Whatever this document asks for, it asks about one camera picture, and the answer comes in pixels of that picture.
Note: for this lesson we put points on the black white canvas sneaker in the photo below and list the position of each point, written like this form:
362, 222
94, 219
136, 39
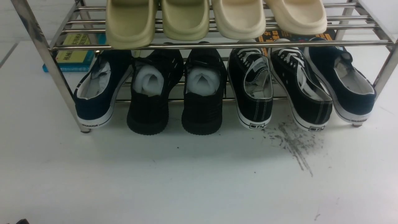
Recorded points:
250, 78

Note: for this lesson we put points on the black white laced sneaker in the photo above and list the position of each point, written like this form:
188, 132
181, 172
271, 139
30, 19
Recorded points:
310, 104

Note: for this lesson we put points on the stainless steel shoe rack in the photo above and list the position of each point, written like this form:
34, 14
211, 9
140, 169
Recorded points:
78, 20

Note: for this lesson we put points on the black knit sneaker right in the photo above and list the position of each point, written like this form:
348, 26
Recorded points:
205, 84

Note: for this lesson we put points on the black knit sneaker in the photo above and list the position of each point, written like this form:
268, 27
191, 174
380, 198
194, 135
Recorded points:
154, 77
205, 84

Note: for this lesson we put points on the black knit sneaker left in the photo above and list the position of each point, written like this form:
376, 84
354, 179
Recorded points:
154, 77

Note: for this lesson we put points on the pale green foam slipper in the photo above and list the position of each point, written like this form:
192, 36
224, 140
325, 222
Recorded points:
185, 20

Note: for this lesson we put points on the cream foam slipper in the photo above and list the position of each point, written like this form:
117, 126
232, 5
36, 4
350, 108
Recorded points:
239, 19

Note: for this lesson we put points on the navy canvas sneaker left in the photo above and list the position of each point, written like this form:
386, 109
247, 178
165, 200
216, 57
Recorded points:
95, 95

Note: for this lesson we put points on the navy canvas sneaker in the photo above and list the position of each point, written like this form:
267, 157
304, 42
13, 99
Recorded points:
352, 94
95, 95

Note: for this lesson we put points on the black orange book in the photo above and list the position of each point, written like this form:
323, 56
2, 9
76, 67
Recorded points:
272, 35

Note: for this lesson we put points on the olive green foam slipper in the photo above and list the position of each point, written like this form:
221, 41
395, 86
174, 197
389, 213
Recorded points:
130, 24

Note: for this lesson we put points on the yellow blue book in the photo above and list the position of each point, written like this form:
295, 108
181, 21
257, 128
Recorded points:
75, 60

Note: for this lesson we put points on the beige foam slipper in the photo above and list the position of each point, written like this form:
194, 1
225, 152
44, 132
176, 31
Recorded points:
301, 17

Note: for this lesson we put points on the navy canvas sneaker right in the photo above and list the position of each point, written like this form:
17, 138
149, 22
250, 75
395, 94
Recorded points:
352, 94

